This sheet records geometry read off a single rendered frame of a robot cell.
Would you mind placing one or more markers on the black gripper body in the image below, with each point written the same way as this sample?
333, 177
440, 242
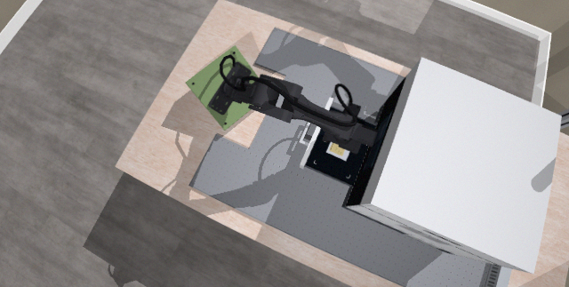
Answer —
349, 145

